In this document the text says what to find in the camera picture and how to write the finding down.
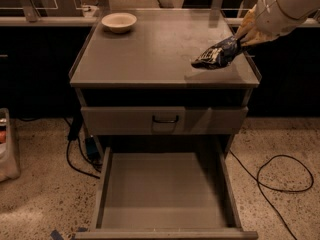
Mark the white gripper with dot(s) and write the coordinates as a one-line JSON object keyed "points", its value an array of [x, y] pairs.
{"points": [[269, 14]]}

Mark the blue chip bag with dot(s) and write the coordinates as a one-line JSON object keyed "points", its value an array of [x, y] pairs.
{"points": [[219, 55]]}

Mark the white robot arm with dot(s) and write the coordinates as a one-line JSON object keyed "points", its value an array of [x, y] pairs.
{"points": [[298, 9]]}

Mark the grey drawer cabinet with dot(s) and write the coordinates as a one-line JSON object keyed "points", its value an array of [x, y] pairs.
{"points": [[150, 66]]}

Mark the closed grey upper drawer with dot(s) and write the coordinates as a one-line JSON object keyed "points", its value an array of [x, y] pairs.
{"points": [[138, 120]]}

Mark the open grey lower drawer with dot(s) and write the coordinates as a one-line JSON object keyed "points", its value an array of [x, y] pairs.
{"points": [[165, 196]]}

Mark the white ceramic bowl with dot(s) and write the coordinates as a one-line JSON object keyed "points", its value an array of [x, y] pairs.
{"points": [[119, 22]]}

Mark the blue power adapter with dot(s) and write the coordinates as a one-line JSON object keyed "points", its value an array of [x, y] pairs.
{"points": [[91, 148]]}

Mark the clear plastic bin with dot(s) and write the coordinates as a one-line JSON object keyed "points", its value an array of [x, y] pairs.
{"points": [[9, 148]]}

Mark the blue tape piece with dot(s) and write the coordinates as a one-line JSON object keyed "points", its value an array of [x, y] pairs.
{"points": [[55, 235]]}

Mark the black drawer handle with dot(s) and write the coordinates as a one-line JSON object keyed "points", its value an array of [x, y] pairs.
{"points": [[166, 120]]}

